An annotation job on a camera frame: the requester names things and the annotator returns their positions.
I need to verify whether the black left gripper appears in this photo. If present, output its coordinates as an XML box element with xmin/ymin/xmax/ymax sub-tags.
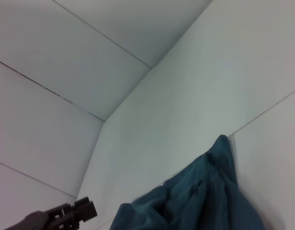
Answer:
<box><xmin>3</xmin><ymin>196</ymin><xmax>98</xmax><ymax>230</ymax></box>

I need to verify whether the teal t-shirt with FREE print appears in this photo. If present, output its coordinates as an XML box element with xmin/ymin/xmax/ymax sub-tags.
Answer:
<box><xmin>109</xmin><ymin>134</ymin><xmax>287</xmax><ymax>230</ymax></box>

